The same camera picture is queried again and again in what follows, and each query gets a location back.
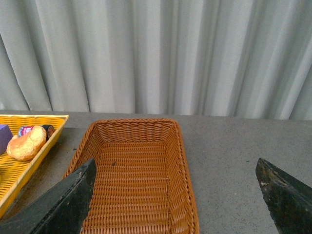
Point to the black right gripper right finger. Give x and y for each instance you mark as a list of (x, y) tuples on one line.
[(289, 200)]

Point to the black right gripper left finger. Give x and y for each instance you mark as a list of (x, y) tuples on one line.
[(61, 210)]

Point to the purple box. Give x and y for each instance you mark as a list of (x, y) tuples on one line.
[(5, 136)]

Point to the golden bread roll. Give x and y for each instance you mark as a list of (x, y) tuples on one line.
[(25, 147)]

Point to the brown wicker basket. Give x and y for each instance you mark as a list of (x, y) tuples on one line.
[(143, 184)]

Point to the grey curtain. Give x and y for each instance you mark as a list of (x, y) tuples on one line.
[(240, 58)]

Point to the small black red-labelled can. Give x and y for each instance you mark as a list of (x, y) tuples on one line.
[(45, 129)]

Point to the yellow wicker basket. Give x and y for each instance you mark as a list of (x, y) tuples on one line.
[(15, 174)]

